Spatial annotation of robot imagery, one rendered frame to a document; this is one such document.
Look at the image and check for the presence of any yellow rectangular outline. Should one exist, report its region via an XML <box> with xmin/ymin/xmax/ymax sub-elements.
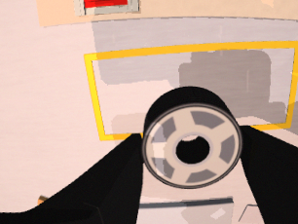
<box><xmin>84</xmin><ymin>41</ymin><xmax>298</xmax><ymax>140</ymax></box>

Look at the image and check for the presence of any black tyre with beige wheel rim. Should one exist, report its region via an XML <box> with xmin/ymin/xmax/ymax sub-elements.
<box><xmin>141</xmin><ymin>86</ymin><xmax>243</xmax><ymax>190</ymax></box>

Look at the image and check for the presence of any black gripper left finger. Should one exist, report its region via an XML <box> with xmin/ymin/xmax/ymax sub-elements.
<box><xmin>0</xmin><ymin>132</ymin><xmax>144</xmax><ymax>224</ymax></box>

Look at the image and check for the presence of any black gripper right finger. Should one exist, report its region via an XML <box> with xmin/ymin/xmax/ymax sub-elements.
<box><xmin>240</xmin><ymin>125</ymin><xmax>298</xmax><ymax>224</ymax></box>

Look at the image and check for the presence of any orange rectangular block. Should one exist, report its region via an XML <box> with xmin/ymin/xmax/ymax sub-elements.
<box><xmin>38</xmin><ymin>196</ymin><xmax>47</xmax><ymax>205</ymax></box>

